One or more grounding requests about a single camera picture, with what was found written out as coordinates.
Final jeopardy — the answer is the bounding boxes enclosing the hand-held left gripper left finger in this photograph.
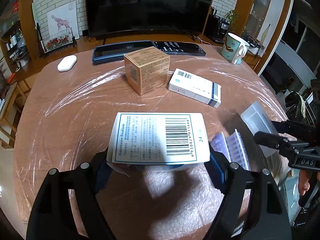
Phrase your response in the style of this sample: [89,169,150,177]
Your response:
[26,151,118,240]

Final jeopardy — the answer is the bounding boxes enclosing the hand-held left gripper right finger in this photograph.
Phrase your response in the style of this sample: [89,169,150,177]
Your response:
[200,146,293,240]

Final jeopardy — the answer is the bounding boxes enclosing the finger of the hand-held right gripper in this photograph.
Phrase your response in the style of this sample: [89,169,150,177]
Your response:
[254,131,312,159]
[271,120,318,143]

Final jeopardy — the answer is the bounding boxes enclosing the clear plastic tray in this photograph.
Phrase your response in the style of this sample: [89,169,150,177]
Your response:
[240,101,279,134]

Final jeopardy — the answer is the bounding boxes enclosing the silver blister pack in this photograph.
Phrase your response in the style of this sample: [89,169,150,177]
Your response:
[210,129,250,170]

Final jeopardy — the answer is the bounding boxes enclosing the white medicine box large barcode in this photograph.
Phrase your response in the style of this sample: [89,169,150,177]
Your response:
[106,112,211,172]

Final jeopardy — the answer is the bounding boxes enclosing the white medicine box blue stripes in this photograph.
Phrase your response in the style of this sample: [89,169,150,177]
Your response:
[167,68,222,108]

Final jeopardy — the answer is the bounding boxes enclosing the brown cardboard box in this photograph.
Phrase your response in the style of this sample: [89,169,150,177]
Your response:
[124,47,171,96]

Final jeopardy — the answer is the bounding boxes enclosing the person's right hand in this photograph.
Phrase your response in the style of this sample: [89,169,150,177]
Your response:
[297,171,312,195]

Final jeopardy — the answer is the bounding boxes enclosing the dark wooden chair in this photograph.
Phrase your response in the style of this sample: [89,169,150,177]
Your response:
[284,79,320,128]

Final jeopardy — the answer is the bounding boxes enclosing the white handbag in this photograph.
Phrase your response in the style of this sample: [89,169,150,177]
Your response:
[246,36,265,55]

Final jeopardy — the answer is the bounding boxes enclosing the blue butterfly print mug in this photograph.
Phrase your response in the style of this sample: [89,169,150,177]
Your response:
[221,32,250,65]

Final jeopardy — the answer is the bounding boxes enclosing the small wooden side table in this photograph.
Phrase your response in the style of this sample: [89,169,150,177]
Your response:
[0,79,32,150]

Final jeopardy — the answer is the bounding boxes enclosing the white earbud case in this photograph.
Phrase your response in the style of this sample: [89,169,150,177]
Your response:
[57,55,77,72]

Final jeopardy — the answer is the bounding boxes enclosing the black coffee machine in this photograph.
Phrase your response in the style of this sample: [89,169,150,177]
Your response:
[211,15,232,43]

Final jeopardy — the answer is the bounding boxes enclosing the small green potted plant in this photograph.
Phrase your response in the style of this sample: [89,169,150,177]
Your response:
[225,9,242,34]

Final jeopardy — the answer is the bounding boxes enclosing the glass display cabinet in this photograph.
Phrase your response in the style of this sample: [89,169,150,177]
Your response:
[246,0,275,38]

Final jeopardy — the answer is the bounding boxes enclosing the framed red flower picture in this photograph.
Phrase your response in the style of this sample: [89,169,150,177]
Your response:
[40,29,78,57]

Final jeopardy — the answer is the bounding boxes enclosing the giraffe painting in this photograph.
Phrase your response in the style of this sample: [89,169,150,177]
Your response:
[47,1,80,39]

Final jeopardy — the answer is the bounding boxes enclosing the pale green tube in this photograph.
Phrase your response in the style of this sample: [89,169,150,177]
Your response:
[31,3,38,30]

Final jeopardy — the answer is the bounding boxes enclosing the black curved television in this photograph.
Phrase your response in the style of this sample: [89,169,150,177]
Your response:
[85,0,217,42]

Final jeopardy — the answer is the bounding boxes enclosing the feather wall decoration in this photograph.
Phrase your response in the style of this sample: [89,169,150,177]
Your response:
[260,24,272,43]

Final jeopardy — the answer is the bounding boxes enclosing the wooden wall shelf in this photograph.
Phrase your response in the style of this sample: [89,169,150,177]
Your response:
[0,0,30,68]

